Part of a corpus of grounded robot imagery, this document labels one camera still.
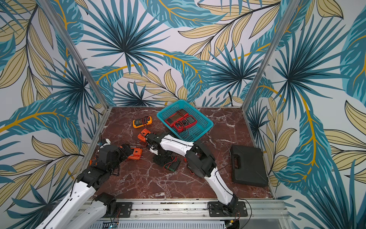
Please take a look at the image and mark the green multimeter face down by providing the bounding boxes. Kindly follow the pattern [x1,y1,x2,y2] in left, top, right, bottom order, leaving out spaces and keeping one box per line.
[153,155,181,172]

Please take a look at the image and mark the red multimeter with display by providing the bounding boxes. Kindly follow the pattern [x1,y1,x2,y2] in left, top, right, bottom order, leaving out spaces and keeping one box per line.
[173,115,197,134]

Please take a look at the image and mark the large red multimeter taped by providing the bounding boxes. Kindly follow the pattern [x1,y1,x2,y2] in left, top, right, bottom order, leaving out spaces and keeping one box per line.
[165,109,189,127]

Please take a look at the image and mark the orange multimeter near left arm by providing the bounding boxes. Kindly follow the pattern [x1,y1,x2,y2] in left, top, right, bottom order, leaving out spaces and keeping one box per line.
[128,148,143,160]

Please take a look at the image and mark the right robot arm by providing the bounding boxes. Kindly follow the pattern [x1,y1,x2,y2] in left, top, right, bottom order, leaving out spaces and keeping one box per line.
[138,129,238,212]

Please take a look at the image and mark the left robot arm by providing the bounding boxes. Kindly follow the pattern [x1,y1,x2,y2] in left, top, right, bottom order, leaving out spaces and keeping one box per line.
[36,142,133,229]

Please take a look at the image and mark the orange multimeter face down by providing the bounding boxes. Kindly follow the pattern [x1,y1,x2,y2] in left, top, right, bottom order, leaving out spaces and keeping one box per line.
[138,128,151,143]

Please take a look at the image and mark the yellow multimeter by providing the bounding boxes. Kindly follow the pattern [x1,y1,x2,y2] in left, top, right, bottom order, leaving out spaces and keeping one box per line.
[132,116,153,128]

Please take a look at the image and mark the teal plastic basket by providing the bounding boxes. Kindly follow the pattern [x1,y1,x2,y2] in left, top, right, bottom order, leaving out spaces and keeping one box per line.
[157,100,214,142]

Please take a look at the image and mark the black plastic tool case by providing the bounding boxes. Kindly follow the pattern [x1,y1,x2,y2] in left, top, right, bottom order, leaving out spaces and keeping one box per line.
[230,145,268,187]

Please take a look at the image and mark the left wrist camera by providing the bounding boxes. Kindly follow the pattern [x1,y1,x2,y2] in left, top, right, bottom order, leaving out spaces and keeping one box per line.
[97,138,111,148]

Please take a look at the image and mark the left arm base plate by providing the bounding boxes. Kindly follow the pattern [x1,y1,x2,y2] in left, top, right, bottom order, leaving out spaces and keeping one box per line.
[103,202,132,219]

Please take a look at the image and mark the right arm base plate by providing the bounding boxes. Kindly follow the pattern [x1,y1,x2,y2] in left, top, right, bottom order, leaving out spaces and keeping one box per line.
[207,201,248,218]

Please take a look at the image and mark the aluminium front rail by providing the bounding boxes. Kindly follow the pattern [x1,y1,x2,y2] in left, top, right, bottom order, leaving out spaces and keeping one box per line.
[74,199,294,229]

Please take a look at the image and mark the left aluminium corner post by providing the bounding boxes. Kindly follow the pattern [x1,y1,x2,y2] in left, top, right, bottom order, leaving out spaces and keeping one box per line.
[39,0,109,110]

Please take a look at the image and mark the aluminium corner post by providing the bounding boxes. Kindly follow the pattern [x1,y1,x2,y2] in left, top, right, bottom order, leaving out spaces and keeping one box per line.
[39,0,109,110]
[242,0,300,112]

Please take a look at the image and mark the right aluminium corner post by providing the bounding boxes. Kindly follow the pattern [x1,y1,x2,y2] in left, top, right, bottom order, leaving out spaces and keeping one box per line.
[242,0,300,112]

